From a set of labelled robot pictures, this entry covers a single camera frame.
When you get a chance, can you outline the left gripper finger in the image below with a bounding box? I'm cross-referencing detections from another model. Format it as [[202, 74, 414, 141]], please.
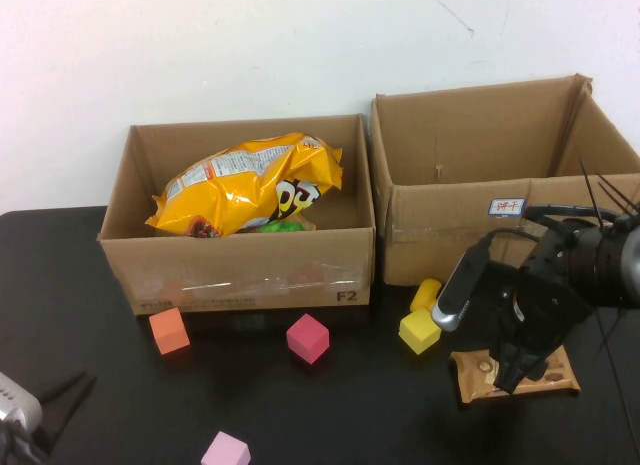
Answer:
[[37, 370, 87, 404], [42, 375, 99, 436]]

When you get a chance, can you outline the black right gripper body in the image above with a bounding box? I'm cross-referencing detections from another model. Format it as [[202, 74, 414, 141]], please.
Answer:
[[482, 224, 596, 359]]

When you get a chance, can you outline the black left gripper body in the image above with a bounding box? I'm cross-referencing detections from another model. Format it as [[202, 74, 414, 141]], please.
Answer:
[[0, 419, 49, 465]]

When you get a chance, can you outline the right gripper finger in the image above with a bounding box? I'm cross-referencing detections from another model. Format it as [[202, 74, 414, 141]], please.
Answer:
[[519, 347, 554, 384], [492, 340, 526, 397]]

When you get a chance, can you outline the brown biscuit packet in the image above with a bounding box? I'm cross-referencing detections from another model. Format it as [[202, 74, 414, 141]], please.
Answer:
[[448, 344, 582, 406]]

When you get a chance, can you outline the orange chips bag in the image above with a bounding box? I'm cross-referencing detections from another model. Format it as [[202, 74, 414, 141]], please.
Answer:
[[144, 132, 345, 239]]

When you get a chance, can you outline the green snack bag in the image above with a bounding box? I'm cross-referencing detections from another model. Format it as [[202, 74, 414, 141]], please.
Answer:
[[259, 213, 319, 234]]

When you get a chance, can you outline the yellow foam cube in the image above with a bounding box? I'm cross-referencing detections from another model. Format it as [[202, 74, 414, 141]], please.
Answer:
[[398, 306, 443, 356]]

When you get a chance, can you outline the white handwritten label sticker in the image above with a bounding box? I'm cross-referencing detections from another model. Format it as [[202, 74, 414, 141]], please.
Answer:
[[488, 197, 527, 219]]

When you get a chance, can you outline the yellow rubber duck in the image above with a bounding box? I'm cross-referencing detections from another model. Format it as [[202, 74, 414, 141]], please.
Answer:
[[409, 278, 444, 314]]

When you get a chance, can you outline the orange foam cube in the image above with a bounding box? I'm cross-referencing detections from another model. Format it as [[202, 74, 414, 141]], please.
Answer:
[[148, 307, 192, 356]]

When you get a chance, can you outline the cardboard box with white label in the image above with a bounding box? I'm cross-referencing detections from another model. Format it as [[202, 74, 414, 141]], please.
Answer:
[[369, 73, 640, 287]]

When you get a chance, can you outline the light pink foam cube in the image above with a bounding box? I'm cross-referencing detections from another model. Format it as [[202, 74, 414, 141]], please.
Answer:
[[200, 430, 252, 465]]

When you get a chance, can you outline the cardboard box with F2 print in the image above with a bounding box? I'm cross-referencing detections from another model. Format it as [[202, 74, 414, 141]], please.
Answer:
[[98, 113, 377, 316]]

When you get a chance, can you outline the magenta foam cube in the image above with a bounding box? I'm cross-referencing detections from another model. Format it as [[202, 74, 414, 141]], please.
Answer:
[[286, 312, 331, 365]]

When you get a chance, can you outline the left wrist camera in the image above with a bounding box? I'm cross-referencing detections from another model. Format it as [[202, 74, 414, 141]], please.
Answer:
[[0, 370, 45, 432]]

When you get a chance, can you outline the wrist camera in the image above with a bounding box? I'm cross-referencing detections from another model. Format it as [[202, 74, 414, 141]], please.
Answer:
[[0, 370, 45, 432], [431, 233, 496, 334]]

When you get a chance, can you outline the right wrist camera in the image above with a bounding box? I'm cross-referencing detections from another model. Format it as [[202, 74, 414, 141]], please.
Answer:
[[431, 233, 496, 334]]

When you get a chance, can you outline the thin black hanging cable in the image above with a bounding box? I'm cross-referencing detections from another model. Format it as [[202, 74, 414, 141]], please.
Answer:
[[597, 304, 632, 426]]

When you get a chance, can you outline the black right camera cable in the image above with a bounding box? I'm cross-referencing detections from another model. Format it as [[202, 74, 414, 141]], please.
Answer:
[[487, 203, 621, 246]]

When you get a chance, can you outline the black cable tie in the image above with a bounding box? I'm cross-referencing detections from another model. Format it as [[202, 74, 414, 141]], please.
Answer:
[[596, 172, 640, 211], [578, 156, 602, 222]]

